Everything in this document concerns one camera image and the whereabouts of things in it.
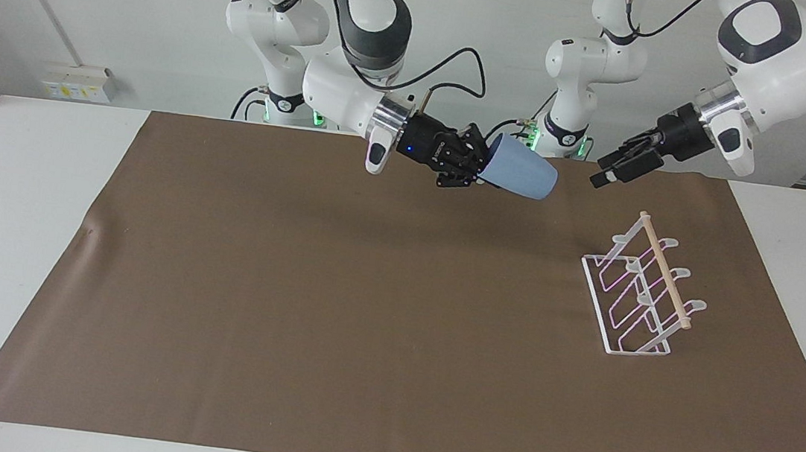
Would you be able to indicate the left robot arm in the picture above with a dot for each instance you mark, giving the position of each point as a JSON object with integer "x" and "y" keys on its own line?
{"x": 802, "y": 58}

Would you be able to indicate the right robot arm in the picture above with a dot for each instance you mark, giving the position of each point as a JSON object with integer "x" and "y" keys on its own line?
{"x": 346, "y": 93}

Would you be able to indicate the light blue cup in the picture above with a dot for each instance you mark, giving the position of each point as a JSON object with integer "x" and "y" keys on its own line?
{"x": 521, "y": 169}

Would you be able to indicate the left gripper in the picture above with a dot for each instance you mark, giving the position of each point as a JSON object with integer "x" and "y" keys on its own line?
{"x": 673, "y": 138}

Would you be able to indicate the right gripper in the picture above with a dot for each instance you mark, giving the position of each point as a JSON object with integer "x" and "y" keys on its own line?
{"x": 423, "y": 140}

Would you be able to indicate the white wall socket box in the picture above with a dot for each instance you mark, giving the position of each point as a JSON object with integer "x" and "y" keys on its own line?
{"x": 77, "y": 83}

